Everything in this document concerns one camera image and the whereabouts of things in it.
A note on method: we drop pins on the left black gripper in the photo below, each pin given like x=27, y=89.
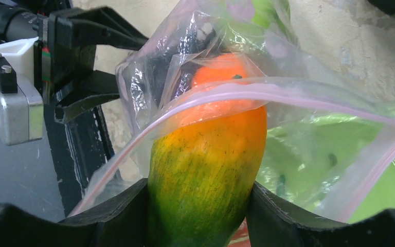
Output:
x=65, y=53

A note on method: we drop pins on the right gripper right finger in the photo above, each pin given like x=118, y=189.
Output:
x=274, y=221

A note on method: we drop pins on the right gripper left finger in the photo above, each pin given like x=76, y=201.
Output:
x=119, y=221

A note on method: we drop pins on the green orange fake mango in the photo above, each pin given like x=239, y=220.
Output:
x=200, y=180

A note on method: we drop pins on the clear zip top bag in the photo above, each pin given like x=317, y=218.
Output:
x=224, y=82

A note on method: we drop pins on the orange fake fruit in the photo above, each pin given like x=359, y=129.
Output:
x=221, y=68

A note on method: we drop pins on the dark purple fake grapes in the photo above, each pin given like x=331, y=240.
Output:
x=169, y=69

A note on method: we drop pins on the green fake apple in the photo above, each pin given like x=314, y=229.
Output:
x=269, y=12

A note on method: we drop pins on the green plastic tray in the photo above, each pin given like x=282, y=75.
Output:
x=327, y=164

